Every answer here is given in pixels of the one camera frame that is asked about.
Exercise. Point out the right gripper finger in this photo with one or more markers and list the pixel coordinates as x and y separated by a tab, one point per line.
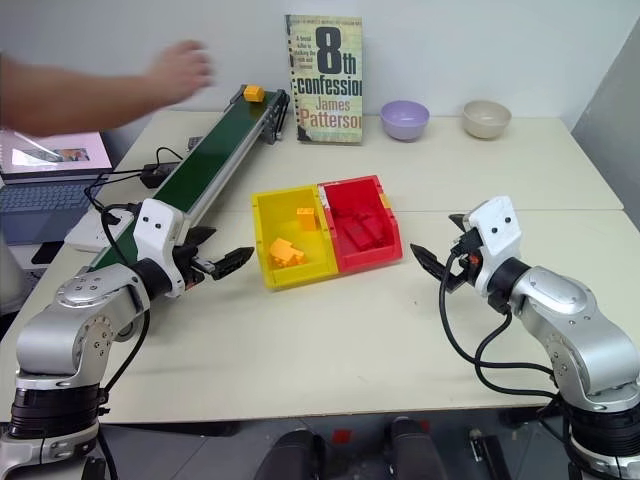
459	221
429	261

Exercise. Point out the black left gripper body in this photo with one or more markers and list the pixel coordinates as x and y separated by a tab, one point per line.
187	262

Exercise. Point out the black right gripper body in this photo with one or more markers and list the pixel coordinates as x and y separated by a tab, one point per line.
465	260

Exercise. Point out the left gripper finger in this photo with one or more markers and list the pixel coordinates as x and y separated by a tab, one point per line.
232	260
202	234

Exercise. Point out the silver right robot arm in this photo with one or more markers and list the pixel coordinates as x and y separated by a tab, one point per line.
575	325

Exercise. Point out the person's bare forearm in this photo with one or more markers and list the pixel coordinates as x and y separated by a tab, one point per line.
75	102

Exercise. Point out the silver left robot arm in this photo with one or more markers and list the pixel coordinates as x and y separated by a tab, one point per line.
75	325

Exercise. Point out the green conveyor belt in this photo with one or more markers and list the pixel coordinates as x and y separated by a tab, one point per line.
210	160

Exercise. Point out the person's bare hand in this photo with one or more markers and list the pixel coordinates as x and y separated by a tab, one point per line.
182	70

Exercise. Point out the orange-yellow toy brick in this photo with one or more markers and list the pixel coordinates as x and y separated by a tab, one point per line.
280	252
298	256

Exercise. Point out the yellow plastic bin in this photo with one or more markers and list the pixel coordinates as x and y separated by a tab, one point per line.
280	277

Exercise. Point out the red plastic bin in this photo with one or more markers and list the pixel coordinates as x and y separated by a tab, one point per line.
370	255

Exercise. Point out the red toy brick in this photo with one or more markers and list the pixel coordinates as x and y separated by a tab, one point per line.
357	236
375	226

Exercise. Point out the black power adapter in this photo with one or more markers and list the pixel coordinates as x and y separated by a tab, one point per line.
156	176

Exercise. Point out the tall yellow toy brick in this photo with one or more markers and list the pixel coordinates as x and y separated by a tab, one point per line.
306	219

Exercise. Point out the beige bowl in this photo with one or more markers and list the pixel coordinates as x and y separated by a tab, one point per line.
486	121

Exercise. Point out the white power strip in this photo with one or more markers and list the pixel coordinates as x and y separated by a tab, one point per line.
85	235

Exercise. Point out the purple bowl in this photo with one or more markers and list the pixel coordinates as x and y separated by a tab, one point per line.
404	122

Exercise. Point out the black smartphone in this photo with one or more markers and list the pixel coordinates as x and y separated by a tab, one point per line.
47	254

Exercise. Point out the orange-yellow toy block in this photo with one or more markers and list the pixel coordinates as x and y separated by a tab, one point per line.
253	94

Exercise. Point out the grey laptop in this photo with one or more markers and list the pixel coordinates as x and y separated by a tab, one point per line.
45	205

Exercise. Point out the small red floor object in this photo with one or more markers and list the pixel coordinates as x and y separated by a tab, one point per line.
342	436

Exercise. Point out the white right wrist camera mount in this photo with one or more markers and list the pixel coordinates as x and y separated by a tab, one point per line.
497	235

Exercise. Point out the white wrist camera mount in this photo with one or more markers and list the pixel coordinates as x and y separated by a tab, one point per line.
497	235
152	235

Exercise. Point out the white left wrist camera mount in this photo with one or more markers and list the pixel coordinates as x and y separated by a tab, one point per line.
152	235

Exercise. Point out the black floor bracket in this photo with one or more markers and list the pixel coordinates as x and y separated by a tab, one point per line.
487	452

